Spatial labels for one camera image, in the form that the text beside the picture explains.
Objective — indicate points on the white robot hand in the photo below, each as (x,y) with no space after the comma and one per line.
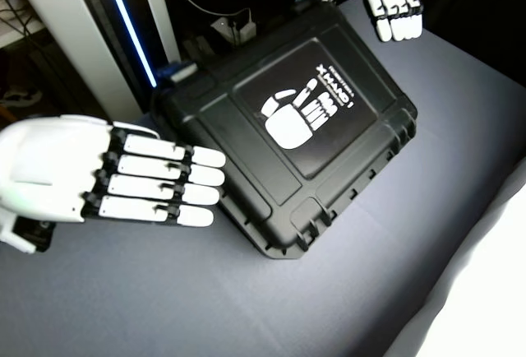
(45,163)
(394,3)

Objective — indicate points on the black hard carrying case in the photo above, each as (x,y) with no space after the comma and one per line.
(255,159)

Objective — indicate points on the white power adapter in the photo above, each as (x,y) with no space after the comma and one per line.
(236,28)

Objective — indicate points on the white column with blue light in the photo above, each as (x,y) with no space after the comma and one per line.
(61,24)

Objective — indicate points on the grey table cloth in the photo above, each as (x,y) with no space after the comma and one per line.
(205,299)

